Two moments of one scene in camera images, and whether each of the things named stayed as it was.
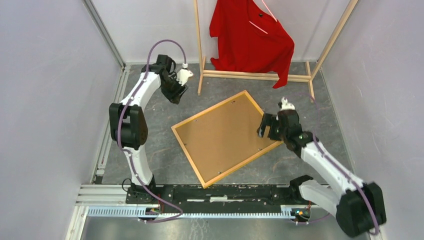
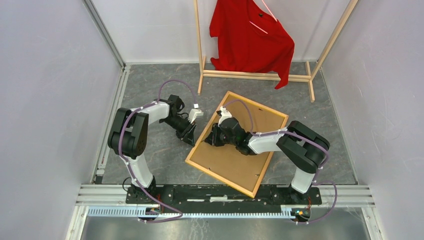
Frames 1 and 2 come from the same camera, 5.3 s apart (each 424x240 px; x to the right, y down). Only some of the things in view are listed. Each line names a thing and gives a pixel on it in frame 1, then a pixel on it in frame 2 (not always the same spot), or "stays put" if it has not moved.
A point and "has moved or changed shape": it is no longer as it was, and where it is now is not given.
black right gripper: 268,119 to 211,139
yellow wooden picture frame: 224,138 has moved or changed shape
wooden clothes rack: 203,73 stays put
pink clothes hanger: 271,14 stays put
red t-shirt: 249,40 stays put
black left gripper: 175,97 to 188,134
